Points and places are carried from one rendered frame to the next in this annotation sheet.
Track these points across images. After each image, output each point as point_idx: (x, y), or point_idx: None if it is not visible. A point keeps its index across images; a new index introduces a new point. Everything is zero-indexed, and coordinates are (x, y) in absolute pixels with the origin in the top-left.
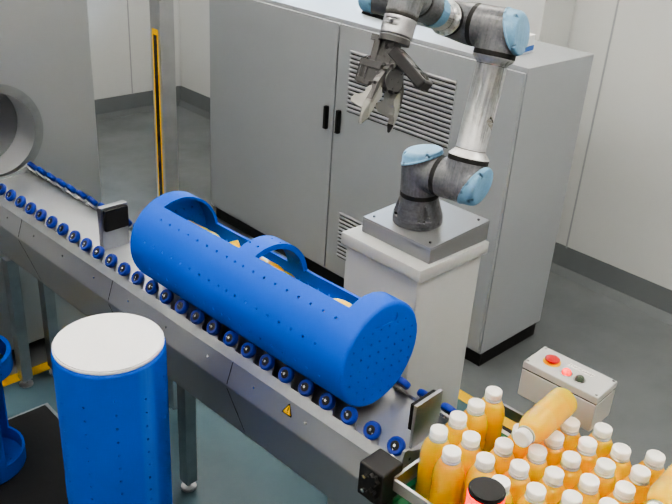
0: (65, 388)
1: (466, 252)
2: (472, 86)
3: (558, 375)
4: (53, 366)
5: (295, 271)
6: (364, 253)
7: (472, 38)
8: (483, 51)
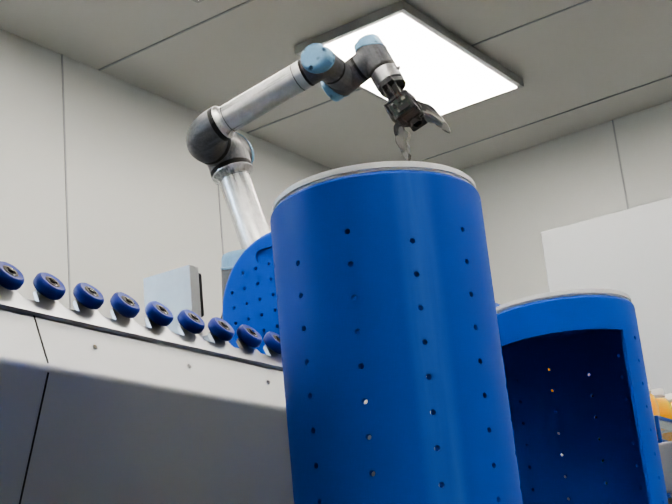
0: (637, 330)
1: None
2: (248, 192)
3: None
4: (623, 306)
5: None
6: None
7: (231, 149)
8: (248, 160)
